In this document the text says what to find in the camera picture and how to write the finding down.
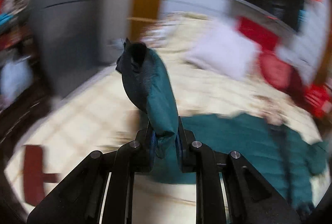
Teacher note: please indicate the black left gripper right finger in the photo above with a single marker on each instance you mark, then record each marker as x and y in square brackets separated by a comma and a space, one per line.
[228, 188]

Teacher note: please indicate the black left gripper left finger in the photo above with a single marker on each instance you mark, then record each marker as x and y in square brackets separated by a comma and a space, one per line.
[100, 188]

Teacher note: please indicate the dark green puffer jacket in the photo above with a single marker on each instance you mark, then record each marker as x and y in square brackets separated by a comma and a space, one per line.
[275, 151]

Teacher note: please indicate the floral cream bed quilt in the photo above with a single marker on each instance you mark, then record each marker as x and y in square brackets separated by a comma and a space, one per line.
[103, 118]

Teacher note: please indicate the red shopping bag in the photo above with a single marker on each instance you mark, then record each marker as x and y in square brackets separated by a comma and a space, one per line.
[318, 100]

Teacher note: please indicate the red heart-shaped cushion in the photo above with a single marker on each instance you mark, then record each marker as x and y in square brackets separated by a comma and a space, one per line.
[280, 75]

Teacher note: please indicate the white square pillow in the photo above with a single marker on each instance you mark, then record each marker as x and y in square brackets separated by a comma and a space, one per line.
[221, 49]

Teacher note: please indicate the grey refrigerator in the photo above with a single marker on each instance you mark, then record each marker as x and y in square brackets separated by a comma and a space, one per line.
[77, 38]

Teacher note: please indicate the red couplet wall banner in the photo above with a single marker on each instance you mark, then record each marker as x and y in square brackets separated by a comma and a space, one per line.
[266, 39]

